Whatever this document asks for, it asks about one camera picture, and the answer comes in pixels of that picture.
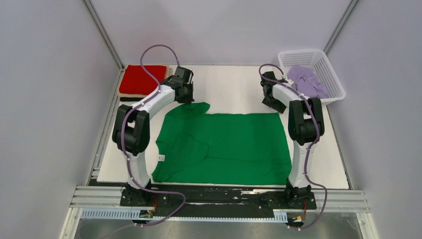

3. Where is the aluminium rail frame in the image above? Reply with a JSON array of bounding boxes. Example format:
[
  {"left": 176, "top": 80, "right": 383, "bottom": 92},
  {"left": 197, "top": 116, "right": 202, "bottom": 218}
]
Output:
[{"left": 70, "top": 186, "right": 379, "bottom": 239}]

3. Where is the white plastic basket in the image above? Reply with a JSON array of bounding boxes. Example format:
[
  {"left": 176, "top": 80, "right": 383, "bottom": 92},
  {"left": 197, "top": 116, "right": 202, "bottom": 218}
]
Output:
[{"left": 278, "top": 49, "right": 346, "bottom": 105}]

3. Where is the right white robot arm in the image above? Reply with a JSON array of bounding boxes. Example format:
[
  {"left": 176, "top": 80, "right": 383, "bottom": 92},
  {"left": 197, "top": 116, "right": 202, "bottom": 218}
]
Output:
[{"left": 260, "top": 71, "right": 324, "bottom": 208}]

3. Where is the folded black t shirt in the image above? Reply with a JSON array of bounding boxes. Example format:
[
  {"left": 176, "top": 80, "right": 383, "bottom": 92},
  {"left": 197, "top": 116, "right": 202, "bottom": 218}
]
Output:
[{"left": 119, "top": 97, "right": 143, "bottom": 102}]

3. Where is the folded red t shirt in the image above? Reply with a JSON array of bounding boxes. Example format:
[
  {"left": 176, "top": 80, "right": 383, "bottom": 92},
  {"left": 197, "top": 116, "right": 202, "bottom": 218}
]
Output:
[{"left": 119, "top": 64, "right": 168, "bottom": 95}]

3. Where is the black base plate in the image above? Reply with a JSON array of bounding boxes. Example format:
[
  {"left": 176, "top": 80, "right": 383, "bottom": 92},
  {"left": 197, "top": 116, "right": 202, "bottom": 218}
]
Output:
[{"left": 120, "top": 184, "right": 317, "bottom": 219}]

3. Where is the white slotted cable duct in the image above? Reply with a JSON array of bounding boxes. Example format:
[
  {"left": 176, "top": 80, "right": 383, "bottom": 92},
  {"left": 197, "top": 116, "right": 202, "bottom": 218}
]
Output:
[{"left": 81, "top": 208, "right": 288, "bottom": 223}]

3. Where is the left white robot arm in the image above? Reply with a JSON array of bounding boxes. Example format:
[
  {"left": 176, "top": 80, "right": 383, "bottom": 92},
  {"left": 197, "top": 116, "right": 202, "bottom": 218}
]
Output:
[{"left": 111, "top": 66, "right": 194, "bottom": 206}]

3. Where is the green t shirt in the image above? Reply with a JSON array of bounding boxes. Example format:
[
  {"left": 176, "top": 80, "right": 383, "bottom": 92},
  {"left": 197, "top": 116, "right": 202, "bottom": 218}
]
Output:
[{"left": 152, "top": 103, "right": 292, "bottom": 185}]

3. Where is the purple t shirt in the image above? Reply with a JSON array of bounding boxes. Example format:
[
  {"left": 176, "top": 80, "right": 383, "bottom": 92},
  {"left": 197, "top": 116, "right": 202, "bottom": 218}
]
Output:
[{"left": 287, "top": 66, "right": 329, "bottom": 99}]

